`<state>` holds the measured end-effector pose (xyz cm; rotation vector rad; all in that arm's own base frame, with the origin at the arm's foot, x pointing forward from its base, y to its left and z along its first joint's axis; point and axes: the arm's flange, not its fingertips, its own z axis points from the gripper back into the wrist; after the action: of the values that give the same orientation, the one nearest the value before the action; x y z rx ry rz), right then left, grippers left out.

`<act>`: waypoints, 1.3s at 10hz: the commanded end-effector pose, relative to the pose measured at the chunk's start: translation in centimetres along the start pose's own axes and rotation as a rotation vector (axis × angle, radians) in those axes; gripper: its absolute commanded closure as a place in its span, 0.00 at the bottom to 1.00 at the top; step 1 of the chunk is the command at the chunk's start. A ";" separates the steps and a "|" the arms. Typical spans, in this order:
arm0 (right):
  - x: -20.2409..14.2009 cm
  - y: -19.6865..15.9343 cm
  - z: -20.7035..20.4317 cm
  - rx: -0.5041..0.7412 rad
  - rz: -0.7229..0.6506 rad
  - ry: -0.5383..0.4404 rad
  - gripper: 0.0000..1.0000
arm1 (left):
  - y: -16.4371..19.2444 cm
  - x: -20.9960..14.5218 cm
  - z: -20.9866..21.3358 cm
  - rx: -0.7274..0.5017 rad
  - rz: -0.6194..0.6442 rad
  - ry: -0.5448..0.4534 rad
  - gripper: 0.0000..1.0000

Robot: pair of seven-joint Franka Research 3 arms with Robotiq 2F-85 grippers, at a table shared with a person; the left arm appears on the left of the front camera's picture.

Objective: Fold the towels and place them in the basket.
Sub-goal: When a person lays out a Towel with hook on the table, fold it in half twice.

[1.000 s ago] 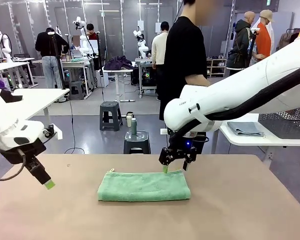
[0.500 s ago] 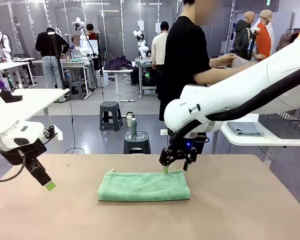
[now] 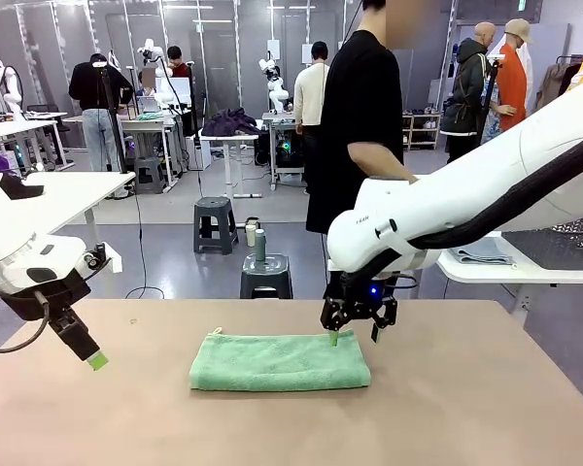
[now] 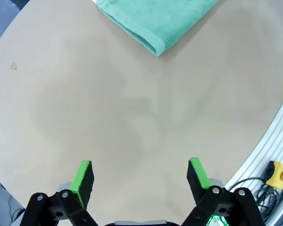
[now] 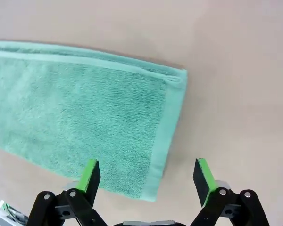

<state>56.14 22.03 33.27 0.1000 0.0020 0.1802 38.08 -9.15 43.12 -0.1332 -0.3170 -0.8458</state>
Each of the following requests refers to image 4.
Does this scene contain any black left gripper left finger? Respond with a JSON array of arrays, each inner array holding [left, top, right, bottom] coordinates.
[[21, 160, 97, 226]]

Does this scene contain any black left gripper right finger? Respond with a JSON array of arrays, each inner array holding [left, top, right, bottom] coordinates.
[[179, 157, 266, 226]]

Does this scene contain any green towel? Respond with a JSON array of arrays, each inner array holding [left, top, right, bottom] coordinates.
[[92, 0, 221, 57]]

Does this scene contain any yellow emergency stop button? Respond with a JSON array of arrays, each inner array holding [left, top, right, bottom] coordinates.
[[265, 161, 283, 190]]

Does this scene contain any black cable bundle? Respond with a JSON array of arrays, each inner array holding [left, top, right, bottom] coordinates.
[[226, 176, 283, 215]]

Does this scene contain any aluminium frame rail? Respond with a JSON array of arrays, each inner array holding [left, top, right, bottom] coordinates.
[[223, 83, 283, 226]]

